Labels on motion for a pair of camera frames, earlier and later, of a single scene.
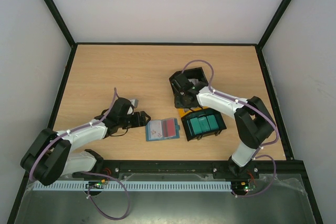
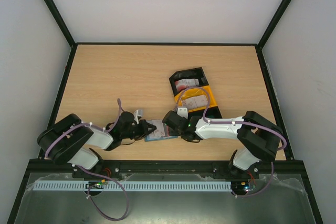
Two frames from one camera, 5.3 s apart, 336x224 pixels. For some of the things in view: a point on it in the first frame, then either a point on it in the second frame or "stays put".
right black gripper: [177, 87] → [171, 121]
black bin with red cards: [192, 75] stays put
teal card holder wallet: [166, 128] stays put
